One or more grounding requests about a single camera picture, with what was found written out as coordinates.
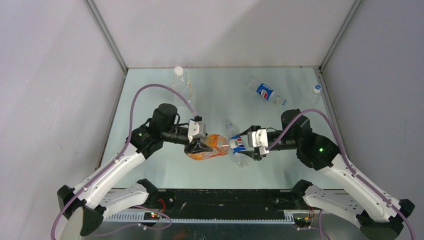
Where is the white bottle cap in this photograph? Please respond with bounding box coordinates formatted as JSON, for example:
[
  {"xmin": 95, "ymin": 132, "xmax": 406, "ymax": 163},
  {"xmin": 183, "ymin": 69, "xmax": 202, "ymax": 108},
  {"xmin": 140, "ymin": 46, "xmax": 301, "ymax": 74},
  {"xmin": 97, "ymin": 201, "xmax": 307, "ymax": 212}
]
[
  {"xmin": 228, "ymin": 136, "xmax": 238, "ymax": 149},
  {"xmin": 173, "ymin": 66, "xmax": 184, "ymax": 76},
  {"xmin": 312, "ymin": 84, "xmax": 322, "ymax": 94}
]

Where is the orange label plastic bottle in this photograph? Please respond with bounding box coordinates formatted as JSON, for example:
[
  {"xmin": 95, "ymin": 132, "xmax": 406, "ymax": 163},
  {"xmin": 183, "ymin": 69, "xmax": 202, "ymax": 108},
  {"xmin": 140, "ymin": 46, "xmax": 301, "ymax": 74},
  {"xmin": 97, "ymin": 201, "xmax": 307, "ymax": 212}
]
[{"xmin": 184, "ymin": 134, "xmax": 230, "ymax": 161}]

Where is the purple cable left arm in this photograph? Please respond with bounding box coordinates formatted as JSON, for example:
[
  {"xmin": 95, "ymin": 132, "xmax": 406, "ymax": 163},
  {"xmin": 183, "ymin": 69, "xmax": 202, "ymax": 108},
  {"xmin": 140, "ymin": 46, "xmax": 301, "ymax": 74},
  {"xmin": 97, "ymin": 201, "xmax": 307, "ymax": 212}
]
[{"xmin": 50, "ymin": 83, "xmax": 202, "ymax": 240}]

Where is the clear unlabelled plastic bottle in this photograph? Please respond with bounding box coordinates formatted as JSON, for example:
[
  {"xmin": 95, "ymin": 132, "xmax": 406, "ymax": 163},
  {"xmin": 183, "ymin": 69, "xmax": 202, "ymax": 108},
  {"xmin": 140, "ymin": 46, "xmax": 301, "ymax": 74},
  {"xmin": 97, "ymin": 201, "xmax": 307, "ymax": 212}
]
[{"xmin": 299, "ymin": 88, "xmax": 322, "ymax": 111}]

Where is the grey aluminium frame rail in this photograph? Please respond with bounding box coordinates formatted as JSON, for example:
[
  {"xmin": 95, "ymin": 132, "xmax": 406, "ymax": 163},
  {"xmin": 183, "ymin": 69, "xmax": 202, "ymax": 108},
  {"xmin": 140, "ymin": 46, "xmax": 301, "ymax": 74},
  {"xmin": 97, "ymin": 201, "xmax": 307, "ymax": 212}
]
[{"xmin": 314, "ymin": 67, "xmax": 388, "ymax": 240}]

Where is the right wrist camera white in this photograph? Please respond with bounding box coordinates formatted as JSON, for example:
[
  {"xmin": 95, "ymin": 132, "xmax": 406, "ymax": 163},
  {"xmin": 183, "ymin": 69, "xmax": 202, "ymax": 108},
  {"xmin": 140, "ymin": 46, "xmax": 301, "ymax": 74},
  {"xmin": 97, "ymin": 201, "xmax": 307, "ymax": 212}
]
[{"xmin": 247, "ymin": 128, "xmax": 270, "ymax": 155}]

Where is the Pepsi bottle blue label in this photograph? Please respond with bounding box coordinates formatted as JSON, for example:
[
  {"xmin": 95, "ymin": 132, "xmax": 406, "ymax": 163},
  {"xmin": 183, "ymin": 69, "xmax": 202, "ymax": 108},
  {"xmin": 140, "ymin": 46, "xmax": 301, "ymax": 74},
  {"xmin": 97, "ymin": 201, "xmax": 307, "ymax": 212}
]
[{"xmin": 248, "ymin": 78, "xmax": 287, "ymax": 106}]

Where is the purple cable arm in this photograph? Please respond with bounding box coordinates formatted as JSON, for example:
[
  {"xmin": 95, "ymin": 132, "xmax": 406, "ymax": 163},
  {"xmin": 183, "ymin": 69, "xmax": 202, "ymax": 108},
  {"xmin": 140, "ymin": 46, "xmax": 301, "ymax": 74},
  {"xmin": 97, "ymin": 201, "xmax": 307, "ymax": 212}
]
[
  {"xmin": 268, "ymin": 108, "xmax": 417, "ymax": 240},
  {"xmin": 50, "ymin": 83, "xmax": 202, "ymax": 240}
]

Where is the cream label clear bottle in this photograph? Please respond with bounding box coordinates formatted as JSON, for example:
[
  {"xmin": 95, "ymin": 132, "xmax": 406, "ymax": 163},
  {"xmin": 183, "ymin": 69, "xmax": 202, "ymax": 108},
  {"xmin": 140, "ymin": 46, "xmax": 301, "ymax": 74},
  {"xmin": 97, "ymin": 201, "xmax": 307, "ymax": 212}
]
[{"xmin": 172, "ymin": 69, "xmax": 193, "ymax": 103}]

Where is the white slotted cable duct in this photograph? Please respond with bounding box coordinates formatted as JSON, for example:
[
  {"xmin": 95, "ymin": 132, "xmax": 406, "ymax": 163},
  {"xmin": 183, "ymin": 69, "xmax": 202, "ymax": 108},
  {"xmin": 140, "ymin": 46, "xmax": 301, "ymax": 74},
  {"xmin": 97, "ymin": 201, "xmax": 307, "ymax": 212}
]
[{"xmin": 105, "ymin": 211, "xmax": 296, "ymax": 225}]

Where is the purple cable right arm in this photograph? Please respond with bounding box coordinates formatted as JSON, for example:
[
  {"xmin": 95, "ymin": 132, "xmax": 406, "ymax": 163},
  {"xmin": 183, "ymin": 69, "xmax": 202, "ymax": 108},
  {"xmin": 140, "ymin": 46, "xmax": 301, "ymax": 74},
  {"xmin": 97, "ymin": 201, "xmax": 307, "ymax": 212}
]
[{"xmin": 268, "ymin": 108, "xmax": 417, "ymax": 240}]

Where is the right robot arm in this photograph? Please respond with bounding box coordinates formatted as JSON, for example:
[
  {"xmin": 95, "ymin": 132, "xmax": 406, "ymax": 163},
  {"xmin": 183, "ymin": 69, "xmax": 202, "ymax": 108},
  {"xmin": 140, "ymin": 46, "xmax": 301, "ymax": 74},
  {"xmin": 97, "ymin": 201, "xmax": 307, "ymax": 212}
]
[{"xmin": 243, "ymin": 109, "xmax": 415, "ymax": 240}]

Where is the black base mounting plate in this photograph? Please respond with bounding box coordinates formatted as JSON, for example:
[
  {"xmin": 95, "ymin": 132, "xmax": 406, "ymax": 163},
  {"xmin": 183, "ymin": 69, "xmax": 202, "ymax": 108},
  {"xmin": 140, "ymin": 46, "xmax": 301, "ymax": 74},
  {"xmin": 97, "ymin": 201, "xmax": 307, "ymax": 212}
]
[{"xmin": 142, "ymin": 188, "xmax": 311, "ymax": 221}]

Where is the controller board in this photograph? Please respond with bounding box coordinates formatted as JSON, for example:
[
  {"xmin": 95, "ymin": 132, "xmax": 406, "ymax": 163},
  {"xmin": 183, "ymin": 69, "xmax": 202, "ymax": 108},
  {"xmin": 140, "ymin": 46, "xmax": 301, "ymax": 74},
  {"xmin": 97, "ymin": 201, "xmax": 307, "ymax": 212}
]
[
  {"xmin": 293, "ymin": 217, "xmax": 314, "ymax": 231},
  {"xmin": 143, "ymin": 212, "xmax": 162, "ymax": 221}
]

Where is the left controller board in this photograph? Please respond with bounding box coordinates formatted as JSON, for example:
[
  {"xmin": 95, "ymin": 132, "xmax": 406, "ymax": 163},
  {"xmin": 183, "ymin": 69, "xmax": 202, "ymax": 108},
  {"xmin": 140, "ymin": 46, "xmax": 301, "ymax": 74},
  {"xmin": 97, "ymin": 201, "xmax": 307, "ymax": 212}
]
[{"xmin": 143, "ymin": 212, "xmax": 162, "ymax": 221}]

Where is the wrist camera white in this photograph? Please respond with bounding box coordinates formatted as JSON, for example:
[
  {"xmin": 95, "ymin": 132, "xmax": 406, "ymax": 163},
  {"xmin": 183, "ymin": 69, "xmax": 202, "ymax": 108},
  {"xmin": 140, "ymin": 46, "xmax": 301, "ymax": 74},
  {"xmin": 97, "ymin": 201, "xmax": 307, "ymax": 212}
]
[
  {"xmin": 247, "ymin": 128, "xmax": 270, "ymax": 155},
  {"xmin": 187, "ymin": 115, "xmax": 207, "ymax": 140}
]

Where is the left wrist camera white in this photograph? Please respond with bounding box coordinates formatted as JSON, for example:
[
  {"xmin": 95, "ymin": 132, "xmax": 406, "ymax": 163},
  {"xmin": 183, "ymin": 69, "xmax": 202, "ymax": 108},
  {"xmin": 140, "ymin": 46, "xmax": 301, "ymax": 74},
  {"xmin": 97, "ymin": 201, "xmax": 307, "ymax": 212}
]
[{"xmin": 187, "ymin": 115, "xmax": 207, "ymax": 140}]

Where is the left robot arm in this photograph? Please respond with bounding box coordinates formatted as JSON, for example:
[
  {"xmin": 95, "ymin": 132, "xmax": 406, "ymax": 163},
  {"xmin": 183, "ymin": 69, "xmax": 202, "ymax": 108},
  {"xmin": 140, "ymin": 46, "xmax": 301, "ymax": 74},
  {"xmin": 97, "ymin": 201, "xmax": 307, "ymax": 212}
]
[{"xmin": 50, "ymin": 103, "xmax": 207, "ymax": 240}]

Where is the right controller board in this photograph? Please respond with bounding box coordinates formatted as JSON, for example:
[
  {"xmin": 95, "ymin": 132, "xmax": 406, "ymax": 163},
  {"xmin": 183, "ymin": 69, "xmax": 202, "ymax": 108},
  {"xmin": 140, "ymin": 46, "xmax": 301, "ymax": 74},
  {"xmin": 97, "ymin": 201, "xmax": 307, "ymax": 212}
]
[{"xmin": 293, "ymin": 217, "xmax": 314, "ymax": 231}]

